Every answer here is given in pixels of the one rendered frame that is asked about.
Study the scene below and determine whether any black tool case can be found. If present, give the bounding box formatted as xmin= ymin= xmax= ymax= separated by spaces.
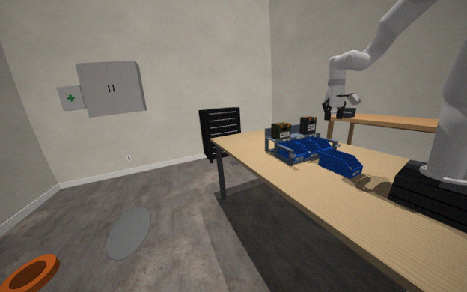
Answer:
xmin=299 ymin=116 xmax=317 ymax=135

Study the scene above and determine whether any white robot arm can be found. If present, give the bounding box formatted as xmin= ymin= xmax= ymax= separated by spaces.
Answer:
xmin=328 ymin=0 xmax=467 ymax=186

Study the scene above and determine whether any dark green tool case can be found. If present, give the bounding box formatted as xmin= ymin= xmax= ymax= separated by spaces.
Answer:
xmin=271 ymin=122 xmax=291 ymax=139

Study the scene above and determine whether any blue bin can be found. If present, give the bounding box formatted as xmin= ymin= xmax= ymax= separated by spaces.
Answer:
xmin=290 ymin=139 xmax=320 ymax=158
xmin=278 ymin=141 xmax=307 ymax=161
xmin=318 ymin=149 xmax=361 ymax=179
xmin=303 ymin=136 xmax=332 ymax=152

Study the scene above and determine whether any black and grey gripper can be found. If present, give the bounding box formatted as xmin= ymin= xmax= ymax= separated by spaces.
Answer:
xmin=322 ymin=85 xmax=347 ymax=121

